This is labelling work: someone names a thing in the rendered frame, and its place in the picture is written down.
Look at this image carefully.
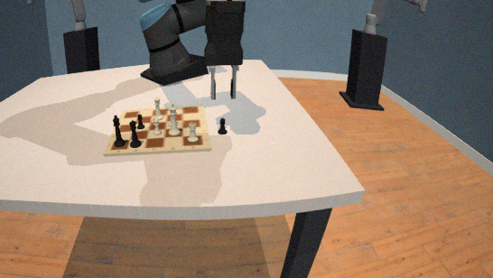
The white rook chess piece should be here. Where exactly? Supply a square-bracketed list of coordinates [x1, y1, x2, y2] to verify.
[188, 123, 199, 143]

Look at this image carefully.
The small chessboard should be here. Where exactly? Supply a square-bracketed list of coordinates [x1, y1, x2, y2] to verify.
[103, 105, 211, 157]

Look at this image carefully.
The white pawn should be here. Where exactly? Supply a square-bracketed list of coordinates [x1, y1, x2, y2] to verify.
[153, 119, 162, 135]

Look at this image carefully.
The white chess king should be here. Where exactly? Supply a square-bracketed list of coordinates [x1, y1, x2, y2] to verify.
[169, 104, 181, 136]

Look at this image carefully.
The white chess queen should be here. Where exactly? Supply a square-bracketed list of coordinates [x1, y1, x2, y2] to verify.
[153, 97, 163, 120]

